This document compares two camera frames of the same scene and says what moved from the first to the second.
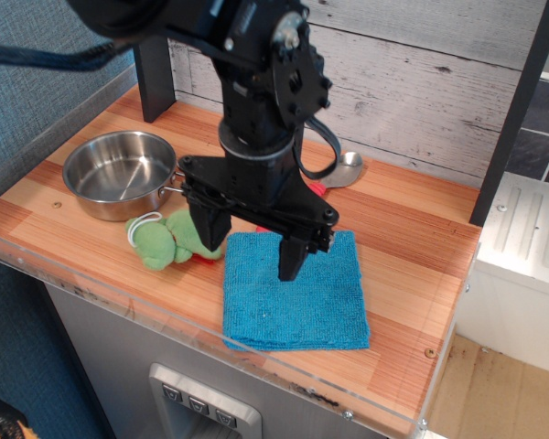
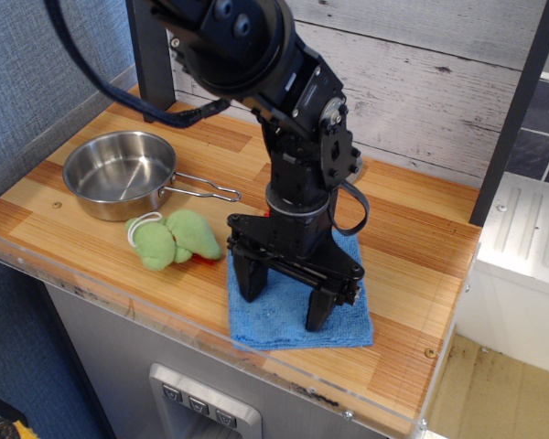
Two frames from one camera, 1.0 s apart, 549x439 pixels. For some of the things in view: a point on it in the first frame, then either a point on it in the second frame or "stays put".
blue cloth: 321,309 stays put
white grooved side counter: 516,301 stays put
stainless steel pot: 121,176 stays put
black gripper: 265,187 -> 296,244
